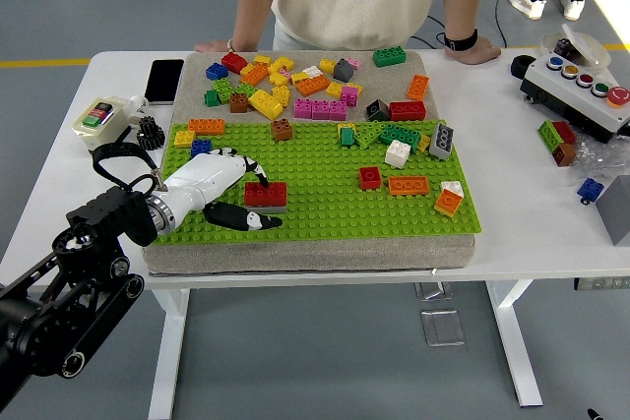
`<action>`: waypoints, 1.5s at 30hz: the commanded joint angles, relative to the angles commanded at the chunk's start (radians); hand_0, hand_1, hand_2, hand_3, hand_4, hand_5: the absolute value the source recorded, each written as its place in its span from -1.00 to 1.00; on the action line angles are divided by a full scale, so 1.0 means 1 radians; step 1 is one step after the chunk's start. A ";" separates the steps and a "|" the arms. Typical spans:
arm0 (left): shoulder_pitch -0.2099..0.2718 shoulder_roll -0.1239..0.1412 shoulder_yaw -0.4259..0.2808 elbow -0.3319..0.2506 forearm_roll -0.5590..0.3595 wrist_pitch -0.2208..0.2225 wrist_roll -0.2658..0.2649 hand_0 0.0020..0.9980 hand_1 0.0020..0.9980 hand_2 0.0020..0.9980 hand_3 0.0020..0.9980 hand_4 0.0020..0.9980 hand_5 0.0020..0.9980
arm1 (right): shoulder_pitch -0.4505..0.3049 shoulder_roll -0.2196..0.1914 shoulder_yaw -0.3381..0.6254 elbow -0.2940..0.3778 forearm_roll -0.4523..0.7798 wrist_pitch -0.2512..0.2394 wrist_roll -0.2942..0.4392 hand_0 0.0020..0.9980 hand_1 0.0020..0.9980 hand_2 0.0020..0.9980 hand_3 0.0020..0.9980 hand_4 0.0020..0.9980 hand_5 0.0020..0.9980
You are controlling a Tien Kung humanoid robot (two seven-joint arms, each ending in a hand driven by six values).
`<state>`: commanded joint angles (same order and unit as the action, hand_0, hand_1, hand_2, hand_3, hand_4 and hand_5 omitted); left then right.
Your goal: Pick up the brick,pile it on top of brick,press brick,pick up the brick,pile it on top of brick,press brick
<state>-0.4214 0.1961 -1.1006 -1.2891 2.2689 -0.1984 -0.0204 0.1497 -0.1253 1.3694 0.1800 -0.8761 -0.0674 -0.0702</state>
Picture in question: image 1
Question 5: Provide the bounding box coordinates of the grey foam mat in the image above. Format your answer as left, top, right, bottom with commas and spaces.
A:
141, 49, 477, 277

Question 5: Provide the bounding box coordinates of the black wristband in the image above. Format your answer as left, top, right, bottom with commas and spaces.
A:
442, 29, 479, 52

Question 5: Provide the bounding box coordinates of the green studded baseplate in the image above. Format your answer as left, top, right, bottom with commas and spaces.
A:
147, 118, 483, 247

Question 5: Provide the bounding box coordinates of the person's right hand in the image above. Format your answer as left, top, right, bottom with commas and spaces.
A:
193, 39, 232, 53

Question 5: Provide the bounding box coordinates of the red four-stud brick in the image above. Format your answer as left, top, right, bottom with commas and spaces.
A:
220, 51, 249, 75
358, 166, 383, 192

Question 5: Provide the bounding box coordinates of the orange eight-stud brick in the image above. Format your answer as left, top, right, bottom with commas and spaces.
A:
294, 74, 333, 98
239, 63, 271, 87
187, 117, 226, 136
407, 74, 431, 101

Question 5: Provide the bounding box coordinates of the grey box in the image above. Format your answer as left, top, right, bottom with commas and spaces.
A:
594, 174, 630, 248

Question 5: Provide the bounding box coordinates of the black ring roll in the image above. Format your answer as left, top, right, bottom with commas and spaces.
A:
510, 53, 538, 81

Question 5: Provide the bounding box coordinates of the black smartphone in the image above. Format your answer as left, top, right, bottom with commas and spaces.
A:
144, 58, 186, 106

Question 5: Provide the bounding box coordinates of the clear floor cover plate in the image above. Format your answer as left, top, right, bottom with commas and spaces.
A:
414, 281, 457, 302
420, 309, 467, 347

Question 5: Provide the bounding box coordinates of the green eight-stud brick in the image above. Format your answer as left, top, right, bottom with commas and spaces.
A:
378, 123, 423, 150
372, 46, 410, 69

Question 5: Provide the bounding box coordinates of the white table leg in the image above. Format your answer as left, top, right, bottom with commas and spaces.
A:
147, 286, 192, 420
484, 279, 544, 409

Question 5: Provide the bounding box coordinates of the dark grey roof brick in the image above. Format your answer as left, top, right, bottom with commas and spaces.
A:
333, 58, 355, 83

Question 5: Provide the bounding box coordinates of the blue brick key ring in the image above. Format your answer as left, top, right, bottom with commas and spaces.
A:
576, 177, 605, 206

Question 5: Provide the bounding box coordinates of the red eight-stud brick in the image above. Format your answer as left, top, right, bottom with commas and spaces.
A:
389, 100, 428, 122
244, 181, 288, 209

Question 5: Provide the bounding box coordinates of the cream switch box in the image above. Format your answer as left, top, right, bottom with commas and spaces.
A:
71, 95, 133, 152

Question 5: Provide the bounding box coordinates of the black four-stud brick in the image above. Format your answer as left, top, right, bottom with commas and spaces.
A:
364, 98, 392, 122

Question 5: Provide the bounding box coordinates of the grey six-stud brick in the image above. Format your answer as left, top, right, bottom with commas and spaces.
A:
428, 122, 456, 161

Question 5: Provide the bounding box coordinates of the table height control panel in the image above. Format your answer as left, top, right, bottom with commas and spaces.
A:
573, 276, 630, 292

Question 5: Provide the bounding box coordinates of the clear plastic bag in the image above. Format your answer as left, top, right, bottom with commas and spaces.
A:
570, 137, 630, 180

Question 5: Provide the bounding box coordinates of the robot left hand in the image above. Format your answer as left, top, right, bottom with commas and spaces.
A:
157, 147, 285, 233

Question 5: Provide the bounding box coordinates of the person's left hand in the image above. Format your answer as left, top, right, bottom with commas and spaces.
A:
444, 42, 503, 66

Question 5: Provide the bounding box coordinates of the orange brick hollow side up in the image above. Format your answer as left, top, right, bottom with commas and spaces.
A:
387, 175, 431, 198

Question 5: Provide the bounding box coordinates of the white button control box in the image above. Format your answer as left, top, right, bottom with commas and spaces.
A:
520, 52, 630, 145

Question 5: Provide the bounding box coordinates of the orange and yellow brick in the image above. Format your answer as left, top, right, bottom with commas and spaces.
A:
433, 189, 466, 218

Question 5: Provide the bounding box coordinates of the yellow eight-stud brick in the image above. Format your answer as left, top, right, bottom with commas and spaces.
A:
247, 89, 285, 121

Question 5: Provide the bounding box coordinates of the small white plastic part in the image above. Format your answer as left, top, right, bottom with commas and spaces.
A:
126, 93, 152, 121

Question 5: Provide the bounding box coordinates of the lime green flat brick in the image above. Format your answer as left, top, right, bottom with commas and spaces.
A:
353, 122, 391, 150

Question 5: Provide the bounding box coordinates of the clear plastic lidded container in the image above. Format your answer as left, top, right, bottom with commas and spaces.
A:
539, 23, 612, 72

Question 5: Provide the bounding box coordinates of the black gear wheel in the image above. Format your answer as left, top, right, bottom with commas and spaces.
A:
134, 115, 166, 150

